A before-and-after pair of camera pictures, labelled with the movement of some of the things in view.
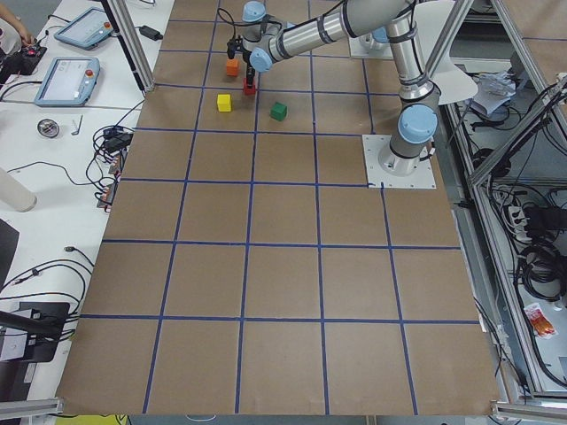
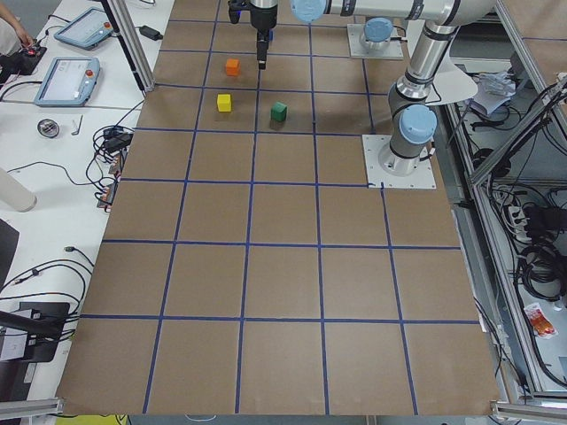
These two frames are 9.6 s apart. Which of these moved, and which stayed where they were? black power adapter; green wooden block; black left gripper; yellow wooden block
Moved: black left gripper
Stayed: yellow wooden block; black power adapter; green wooden block
